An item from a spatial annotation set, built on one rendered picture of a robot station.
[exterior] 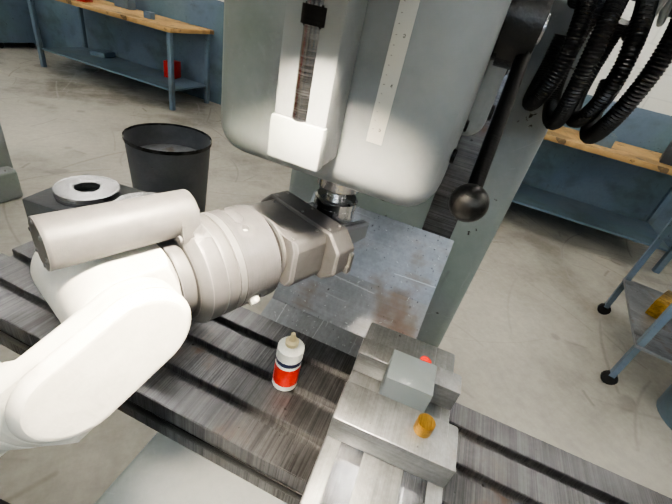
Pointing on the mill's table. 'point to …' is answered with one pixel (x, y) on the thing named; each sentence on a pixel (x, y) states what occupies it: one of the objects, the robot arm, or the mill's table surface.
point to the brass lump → (424, 425)
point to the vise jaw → (394, 434)
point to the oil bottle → (288, 363)
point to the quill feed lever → (519, 32)
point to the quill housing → (372, 89)
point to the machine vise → (336, 488)
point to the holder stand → (79, 194)
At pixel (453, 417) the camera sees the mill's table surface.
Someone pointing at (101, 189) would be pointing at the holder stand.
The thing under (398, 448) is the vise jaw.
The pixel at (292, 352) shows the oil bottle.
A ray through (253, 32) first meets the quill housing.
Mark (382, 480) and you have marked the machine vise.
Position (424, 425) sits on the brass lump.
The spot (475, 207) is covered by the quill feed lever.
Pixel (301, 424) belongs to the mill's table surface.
